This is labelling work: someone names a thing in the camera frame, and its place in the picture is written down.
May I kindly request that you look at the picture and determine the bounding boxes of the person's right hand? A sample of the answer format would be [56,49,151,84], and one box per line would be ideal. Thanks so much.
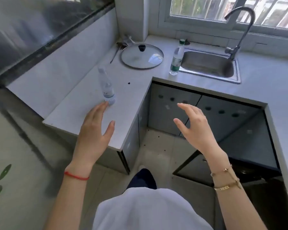
[173,103,230,168]

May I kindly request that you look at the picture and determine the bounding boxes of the person's left hand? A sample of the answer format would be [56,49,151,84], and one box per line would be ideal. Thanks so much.
[71,102,116,172]

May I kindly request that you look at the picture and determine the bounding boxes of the grey kitchen cabinet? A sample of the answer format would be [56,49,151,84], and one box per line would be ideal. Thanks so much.
[55,80,285,189]

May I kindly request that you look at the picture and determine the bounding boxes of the white-cap blue-label water bottle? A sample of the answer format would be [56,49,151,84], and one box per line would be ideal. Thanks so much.
[97,67,117,106]

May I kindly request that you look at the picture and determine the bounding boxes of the green-cap water bottle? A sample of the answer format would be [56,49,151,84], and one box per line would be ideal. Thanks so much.
[169,39,185,76]

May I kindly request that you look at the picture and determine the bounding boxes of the person's left forearm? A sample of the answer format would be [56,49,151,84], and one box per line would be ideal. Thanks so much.
[44,164,105,230]

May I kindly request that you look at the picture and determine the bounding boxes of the person's right forearm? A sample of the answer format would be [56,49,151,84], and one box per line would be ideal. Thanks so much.
[207,158,269,230]

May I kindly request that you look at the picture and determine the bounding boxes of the person's dark trousers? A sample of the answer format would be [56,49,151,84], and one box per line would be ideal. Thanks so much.
[126,168,158,191]

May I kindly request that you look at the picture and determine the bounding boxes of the person's white shirt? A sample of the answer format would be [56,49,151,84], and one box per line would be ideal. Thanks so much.
[91,188,215,230]

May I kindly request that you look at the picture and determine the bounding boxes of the stainless steel sink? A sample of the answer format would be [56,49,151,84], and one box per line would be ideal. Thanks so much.
[179,47,242,85]

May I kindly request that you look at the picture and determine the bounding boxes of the white table countertop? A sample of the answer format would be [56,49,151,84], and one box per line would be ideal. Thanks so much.
[42,35,288,213]

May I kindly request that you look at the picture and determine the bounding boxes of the chrome gooseneck faucet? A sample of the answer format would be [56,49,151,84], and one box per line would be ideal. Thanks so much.
[224,6,256,61]

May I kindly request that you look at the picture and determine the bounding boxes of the glass pot lid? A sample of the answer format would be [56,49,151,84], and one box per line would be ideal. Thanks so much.
[121,43,164,70]

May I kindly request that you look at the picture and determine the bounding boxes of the dark metal utensil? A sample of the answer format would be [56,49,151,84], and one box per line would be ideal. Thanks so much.
[110,42,129,64]

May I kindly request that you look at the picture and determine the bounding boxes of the dark glass panel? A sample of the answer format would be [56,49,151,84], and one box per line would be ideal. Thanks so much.
[0,0,116,88]

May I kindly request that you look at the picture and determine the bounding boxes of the white framed window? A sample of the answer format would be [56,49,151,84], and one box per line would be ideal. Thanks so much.
[158,0,288,39]

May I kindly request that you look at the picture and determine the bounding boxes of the red string bracelet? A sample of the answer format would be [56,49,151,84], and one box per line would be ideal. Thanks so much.
[63,170,90,181]

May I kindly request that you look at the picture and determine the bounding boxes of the thin gold chain bracelet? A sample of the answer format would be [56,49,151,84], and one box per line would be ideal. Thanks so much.
[210,164,233,178]

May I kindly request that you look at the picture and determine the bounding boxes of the gold bangle bracelet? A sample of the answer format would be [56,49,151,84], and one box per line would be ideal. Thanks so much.
[213,178,243,191]

